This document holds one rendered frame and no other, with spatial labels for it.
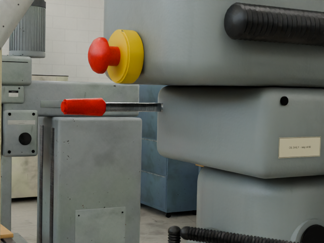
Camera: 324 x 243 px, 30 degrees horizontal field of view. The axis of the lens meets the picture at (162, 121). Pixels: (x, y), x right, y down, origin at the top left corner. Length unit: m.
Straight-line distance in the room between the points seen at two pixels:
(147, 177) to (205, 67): 7.98
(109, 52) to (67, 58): 9.64
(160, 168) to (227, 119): 7.54
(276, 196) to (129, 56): 0.23
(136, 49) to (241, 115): 0.14
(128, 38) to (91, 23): 9.84
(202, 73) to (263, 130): 0.10
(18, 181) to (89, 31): 2.91
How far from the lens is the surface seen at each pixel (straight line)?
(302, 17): 0.62
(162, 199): 8.24
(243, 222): 0.74
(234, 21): 0.58
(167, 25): 0.62
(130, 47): 0.66
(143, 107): 0.80
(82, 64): 10.39
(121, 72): 0.67
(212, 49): 0.60
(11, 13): 1.04
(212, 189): 0.78
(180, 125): 0.78
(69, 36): 10.33
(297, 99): 0.67
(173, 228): 0.62
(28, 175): 9.25
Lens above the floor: 1.72
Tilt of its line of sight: 3 degrees down
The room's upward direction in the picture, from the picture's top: 1 degrees clockwise
